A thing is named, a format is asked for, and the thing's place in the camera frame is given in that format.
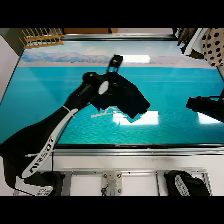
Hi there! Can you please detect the white dotted garment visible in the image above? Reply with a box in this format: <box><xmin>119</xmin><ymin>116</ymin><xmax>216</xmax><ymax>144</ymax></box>
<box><xmin>200</xmin><ymin>28</ymin><xmax>224</xmax><ymax>68</ymax></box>

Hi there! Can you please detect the heap of clothes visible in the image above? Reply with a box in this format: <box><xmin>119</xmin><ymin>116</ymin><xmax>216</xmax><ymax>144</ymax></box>
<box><xmin>172</xmin><ymin>28</ymin><xmax>208</xmax><ymax>57</ymax></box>

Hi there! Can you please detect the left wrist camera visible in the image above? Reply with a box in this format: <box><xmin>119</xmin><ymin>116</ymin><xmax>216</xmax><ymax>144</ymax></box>
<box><xmin>105</xmin><ymin>54</ymin><xmax>124</xmax><ymax>75</ymax></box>

